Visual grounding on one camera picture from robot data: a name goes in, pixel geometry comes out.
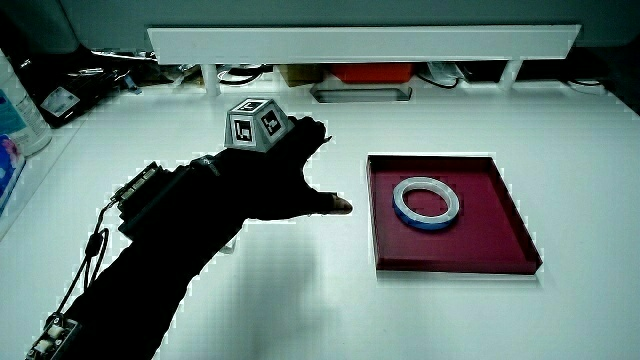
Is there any blue printed packet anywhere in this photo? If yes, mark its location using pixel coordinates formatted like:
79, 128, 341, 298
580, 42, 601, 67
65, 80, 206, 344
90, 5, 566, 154
0, 133, 27, 216

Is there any blue tape roll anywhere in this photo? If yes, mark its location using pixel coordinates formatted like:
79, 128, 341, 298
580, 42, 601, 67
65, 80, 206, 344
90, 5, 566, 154
391, 176, 461, 232

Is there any white plastic bottle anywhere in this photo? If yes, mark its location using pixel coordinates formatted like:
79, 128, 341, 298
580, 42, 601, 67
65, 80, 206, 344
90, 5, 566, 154
0, 47, 54, 158

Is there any brown cardboard box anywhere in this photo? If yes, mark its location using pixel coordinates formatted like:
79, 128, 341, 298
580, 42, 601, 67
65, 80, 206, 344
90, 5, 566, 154
277, 63, 326, 88

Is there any black and white cable bundle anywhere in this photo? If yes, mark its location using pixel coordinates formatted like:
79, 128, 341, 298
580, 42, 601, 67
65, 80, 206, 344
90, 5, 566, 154
417, 61, 467, 90

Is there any black wrist sensor module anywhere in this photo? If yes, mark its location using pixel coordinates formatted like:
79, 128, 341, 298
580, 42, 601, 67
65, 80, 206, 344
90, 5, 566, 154
110, 160, 202, 237

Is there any orange box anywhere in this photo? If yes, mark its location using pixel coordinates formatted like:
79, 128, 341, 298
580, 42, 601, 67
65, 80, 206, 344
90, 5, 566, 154
329, 62, 415, 85

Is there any black device with white label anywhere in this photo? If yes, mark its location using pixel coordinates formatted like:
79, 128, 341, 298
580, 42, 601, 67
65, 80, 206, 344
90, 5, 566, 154
29, 68, 122, 129

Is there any white desk shelf riser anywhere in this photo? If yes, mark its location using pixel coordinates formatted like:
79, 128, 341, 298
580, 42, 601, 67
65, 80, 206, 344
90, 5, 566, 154
146, 24, 583, 97

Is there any person's left forearm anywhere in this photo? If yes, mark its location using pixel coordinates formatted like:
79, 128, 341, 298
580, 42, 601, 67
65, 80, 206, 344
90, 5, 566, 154
52, 164, 250, 360

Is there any thin black sensor cable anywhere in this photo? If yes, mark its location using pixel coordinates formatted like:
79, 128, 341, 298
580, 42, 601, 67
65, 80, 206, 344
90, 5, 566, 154
53, 198, 117, 317

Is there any small connector board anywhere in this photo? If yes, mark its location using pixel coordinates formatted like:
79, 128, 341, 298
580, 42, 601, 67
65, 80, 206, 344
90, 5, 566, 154
24, 312, 82, 360

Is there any person's left hand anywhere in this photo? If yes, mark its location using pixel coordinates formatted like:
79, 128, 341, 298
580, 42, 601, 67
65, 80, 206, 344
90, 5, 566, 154
199, 97, 354, 222

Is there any dark red tray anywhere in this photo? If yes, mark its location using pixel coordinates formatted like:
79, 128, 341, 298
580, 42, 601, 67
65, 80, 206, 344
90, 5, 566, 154
366, 153, 544, 276

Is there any black coiled cable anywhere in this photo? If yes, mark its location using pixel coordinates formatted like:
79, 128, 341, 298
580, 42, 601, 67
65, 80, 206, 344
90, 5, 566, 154
217, 64, 265, 86

